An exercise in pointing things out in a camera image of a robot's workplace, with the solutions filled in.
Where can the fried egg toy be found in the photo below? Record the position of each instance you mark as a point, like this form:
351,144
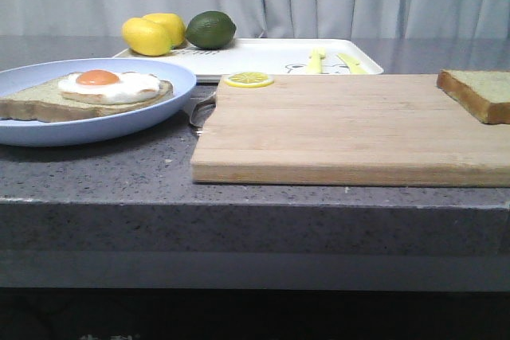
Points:
99,86

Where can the bread slice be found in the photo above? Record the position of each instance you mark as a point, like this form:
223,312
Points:
44,103
484,94

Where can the light blue round plate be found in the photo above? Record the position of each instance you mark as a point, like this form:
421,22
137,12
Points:
39,134

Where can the white rectangular tray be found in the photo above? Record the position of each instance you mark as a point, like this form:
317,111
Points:
270,55

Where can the yellow lemon slice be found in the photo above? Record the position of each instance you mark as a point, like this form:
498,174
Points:
249,80

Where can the yellow plastic fork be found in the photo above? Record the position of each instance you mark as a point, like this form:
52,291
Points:
314,65

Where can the green lime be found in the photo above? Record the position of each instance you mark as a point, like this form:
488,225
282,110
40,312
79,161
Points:
210,30

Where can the yellow plastic knife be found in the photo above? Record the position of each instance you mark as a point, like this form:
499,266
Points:
352,63

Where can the wooden cutting board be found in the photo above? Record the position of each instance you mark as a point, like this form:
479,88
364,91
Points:
348,130

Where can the rear yellow lemon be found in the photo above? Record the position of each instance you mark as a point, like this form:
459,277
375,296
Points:
174,25

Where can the front yellow lemon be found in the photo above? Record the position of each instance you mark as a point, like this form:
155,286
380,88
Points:
146,37

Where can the metal cutting board handle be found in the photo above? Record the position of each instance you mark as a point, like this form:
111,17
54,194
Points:
199,111

